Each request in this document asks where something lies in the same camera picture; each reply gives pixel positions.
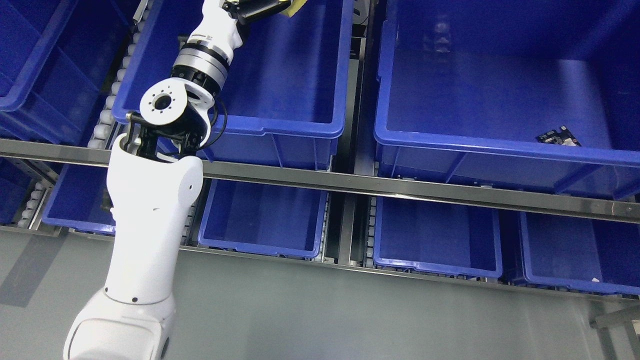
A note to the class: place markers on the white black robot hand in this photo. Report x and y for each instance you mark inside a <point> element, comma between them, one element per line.
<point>246,12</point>

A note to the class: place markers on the yellow foam block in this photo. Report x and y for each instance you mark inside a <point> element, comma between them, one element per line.
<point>293,8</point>

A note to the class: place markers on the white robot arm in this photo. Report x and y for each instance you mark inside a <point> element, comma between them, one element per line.
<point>153,179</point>

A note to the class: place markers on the blue bin middle shelf left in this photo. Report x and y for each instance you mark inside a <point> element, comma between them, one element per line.
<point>286,91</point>

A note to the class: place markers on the blue bin shelf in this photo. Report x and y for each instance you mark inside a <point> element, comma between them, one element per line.
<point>466,86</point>
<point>286,91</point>

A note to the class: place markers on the blue bin middle shelf right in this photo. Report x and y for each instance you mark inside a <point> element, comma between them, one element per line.
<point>466,86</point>

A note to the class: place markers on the steel right shelf rack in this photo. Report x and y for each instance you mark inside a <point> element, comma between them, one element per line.
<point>339,305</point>

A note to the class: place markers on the blue bin far left upper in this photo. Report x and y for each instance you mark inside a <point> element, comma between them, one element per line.
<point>54,58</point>

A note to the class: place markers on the blue bin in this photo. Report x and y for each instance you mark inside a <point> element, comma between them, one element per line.
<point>263,219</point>
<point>76,200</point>
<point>439,238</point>
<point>54,58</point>
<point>580,254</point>

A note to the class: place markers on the blue bin lower centre left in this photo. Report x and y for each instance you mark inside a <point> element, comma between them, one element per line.
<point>263,219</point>

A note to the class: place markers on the blue bin lower centre right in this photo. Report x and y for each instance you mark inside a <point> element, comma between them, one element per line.
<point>439,238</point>

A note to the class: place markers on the black circuit board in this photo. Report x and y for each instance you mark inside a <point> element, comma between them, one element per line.
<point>563,137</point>

